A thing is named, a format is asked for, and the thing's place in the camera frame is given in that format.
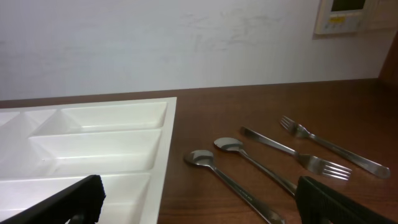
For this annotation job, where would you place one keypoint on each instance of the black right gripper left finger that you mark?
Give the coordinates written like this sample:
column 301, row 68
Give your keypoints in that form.
column 78, row 203

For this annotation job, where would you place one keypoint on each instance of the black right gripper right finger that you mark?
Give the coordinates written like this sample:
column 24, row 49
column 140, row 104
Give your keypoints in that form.
column 317, row 203

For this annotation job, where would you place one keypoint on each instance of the steel fork tines down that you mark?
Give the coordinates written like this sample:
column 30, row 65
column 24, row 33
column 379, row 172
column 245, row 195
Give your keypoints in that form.
column 309, row 162

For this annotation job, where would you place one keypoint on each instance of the steel fork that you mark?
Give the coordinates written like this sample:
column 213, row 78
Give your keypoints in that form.
column 300, row 131

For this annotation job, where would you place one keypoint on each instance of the steel spoon tray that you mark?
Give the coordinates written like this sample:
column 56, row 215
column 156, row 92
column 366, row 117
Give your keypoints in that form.
column 205, row 158

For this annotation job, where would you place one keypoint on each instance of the white plastic cutlery tray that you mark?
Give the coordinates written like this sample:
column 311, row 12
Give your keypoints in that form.
column 46, row 149

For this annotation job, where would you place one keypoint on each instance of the white wall control panel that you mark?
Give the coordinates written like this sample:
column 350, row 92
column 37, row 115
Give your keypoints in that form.
column 340, row 16

